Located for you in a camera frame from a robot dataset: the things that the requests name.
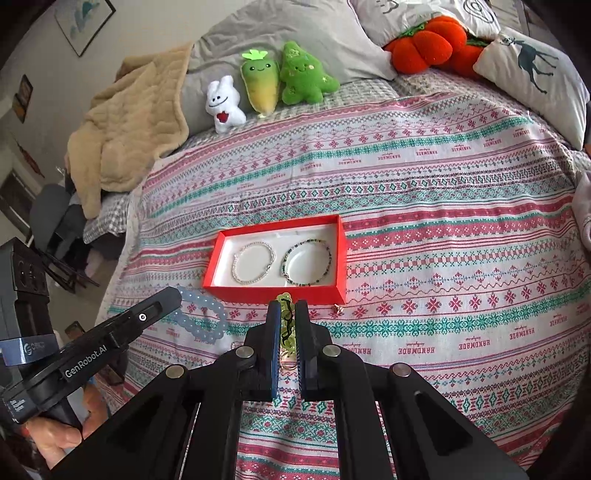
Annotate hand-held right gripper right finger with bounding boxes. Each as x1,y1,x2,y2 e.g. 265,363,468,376
294,300,530,480

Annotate white pearl bracelet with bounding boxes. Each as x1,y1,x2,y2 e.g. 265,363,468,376
232,241,276,284

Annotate red cardboard box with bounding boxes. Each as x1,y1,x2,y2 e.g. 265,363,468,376
202,215,347,305

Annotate green beaded bracelet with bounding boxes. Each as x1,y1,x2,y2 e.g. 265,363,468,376
281,239,333,286

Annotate small dark wall posters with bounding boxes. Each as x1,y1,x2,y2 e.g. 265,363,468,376
11,74,34,123

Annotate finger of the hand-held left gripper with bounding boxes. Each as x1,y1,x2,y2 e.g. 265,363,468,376
105,286,184,340

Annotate beige quilted blanket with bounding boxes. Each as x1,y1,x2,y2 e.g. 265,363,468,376
67,44,195,220

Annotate grey checkered bed sheet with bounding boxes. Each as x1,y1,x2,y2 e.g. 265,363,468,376
83,189,136,245

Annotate red green patterned blanket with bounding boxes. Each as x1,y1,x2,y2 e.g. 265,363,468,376
95,76,591,480

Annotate light green chain bracelet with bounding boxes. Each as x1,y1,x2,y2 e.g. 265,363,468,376
276,292,296,356

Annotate white cloth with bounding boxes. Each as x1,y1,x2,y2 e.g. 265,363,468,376
573,171,591,250

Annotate yellow green carrot plush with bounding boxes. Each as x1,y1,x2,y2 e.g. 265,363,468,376
241,48,281,115

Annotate person's left hand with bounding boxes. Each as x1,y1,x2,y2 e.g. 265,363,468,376
25,410,93,469

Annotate orange pumpkin plush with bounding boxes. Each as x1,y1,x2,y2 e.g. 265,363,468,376
385,16,485,77

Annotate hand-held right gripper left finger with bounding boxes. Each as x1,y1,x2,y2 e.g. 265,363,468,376
52,300,287,480

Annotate white pillow with spiral print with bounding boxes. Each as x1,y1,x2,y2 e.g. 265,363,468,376
438,0,502,40

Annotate grey pillow with line print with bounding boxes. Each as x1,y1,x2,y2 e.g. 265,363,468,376
348,0,444,37

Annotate framed wall picture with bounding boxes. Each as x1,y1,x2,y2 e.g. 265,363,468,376
54,0,116,57

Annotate white deer print pillow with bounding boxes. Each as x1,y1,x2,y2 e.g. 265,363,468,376
473,28,591,151

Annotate pale blue bead bracelet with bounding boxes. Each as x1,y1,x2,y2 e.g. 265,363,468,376
173,286,229,344

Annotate white bunny plush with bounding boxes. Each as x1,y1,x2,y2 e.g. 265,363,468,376
205,76,247,134

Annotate black chair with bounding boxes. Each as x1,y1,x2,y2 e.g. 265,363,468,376
28,182,100,294

